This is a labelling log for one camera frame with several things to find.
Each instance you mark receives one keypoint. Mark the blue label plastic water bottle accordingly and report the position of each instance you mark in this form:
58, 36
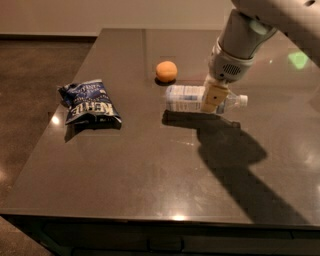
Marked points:
188, 99

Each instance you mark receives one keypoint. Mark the orange fruit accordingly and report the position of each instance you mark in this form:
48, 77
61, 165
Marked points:
166, 71

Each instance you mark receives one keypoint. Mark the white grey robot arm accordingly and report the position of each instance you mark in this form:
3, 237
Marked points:
250, 24

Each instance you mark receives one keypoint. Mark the blue Kettle chip bag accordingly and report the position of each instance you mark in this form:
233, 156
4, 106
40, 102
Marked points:
88, 103

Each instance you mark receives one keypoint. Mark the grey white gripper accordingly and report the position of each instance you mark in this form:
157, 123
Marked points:
227, 66

